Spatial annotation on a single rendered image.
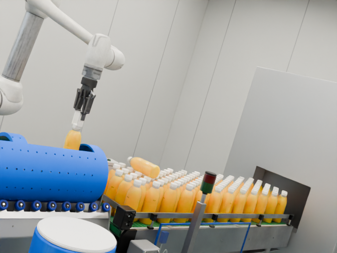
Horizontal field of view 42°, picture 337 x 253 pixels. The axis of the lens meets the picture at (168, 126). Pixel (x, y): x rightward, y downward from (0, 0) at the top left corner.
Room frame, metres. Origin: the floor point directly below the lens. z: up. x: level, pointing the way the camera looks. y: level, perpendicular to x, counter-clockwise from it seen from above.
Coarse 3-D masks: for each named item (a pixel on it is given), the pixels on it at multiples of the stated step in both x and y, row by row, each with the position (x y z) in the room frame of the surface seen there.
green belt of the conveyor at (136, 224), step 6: (138, 222) 2.21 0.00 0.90; (156, 222) 2.30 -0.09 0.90; (174, 222) 2.39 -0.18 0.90; (186, 222) 2.46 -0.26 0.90; (204, 222) 2.57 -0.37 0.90; (252, 222) 2.92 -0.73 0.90; (264, 222) 3.03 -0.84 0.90; (276, 222) 3.14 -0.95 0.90; (282, 222) 3.20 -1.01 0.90; (114, 228) 2.09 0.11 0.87
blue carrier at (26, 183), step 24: (0, 144) 1.68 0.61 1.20; (24, 144) 1.77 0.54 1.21; (0, 168) 1.65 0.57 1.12; (24, 168) 1.72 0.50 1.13; (48, 168) 1.80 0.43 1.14; (72, 168) 1.88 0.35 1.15; (96, 168) 1.98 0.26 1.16; (0, 192) 1.68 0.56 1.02; (24, 192) 1.75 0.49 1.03; (48, 192) 1.82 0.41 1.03; (72, 192) 1.91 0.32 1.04; (96, 192) 1.99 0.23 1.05
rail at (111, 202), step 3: (105, 195) 2.23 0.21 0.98; (105, 198) 2.22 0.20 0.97; (108, 198) 2.20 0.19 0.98; (105, 201) 2.22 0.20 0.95; (108, 201) 2.20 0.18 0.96; (111, 201) 2.18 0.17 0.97; (114, 201) 2.17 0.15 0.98; (111, 204) 2.18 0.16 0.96; (114, 204) 2.16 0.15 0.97; (117, 204) 2.15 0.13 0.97; (114, 207) 2.16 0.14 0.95
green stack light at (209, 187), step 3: (201, 183) 2.18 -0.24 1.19; (204, 183) 2.16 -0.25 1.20; (207, 183) 2.15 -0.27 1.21; (201, 186) 2.17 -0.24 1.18; (204, 186) 2.15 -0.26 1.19; (207, 186) 2.15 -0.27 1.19; (210, 186) 2.15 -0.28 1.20; (213, 186) 2.17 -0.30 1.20; (201, 189) 2.16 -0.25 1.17; (204, 189) 2.15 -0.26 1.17; (207, 189) 2.15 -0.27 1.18; (210, 189) 2.15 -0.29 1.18; (207, 192) 2.15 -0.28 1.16; (210, 192) 2.16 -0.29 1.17
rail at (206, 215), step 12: (144, 216) 2.14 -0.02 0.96; (168, 216) 2.26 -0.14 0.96; (180, 216) 2.33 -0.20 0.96; (204, 216) 2.47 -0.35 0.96; (228, 216) 2.63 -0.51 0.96; (240, 216) 2.72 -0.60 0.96; (252, 216) 2.82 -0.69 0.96; (264, 216) 2.92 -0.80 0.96; (276, 216) 3.04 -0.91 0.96; (288, 216) 3.16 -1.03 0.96
